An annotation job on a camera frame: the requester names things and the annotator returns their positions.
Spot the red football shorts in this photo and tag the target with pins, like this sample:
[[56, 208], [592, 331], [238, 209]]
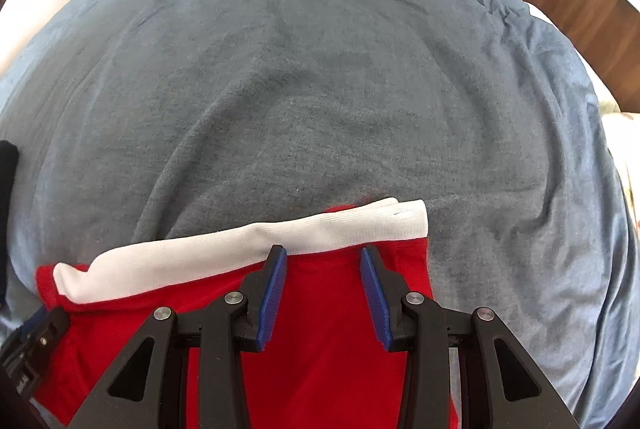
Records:
[[323, 366]]

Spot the grey-blue bed cover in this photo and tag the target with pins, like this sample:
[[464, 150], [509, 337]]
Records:
[[147, 120]]

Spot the floral cream pillow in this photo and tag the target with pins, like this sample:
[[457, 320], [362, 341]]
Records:
[[623, 139]]

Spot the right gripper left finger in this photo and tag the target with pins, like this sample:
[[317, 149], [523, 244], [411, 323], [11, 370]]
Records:
[[145, 385]]

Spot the folded black garment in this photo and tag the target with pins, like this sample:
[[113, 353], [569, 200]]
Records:
[[8, 164]]

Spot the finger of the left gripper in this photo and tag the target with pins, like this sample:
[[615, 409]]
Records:
[[44, 330]]

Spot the wooden headboard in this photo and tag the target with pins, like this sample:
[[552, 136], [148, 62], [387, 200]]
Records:
[[606, 34]]

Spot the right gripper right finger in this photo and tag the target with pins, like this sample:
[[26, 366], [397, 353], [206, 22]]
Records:
[[501, 384]]

